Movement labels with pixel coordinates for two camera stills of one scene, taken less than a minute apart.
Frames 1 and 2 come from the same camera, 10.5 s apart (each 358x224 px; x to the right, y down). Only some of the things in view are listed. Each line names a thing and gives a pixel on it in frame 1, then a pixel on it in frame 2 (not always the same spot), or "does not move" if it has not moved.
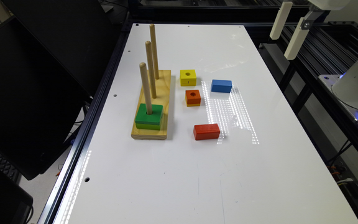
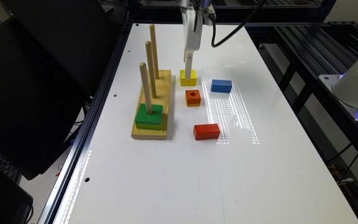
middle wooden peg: [149, 51] does not move
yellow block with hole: [188, 78] does not move
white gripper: [316, 9] to [204, 10]
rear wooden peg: [154, 50] does not move
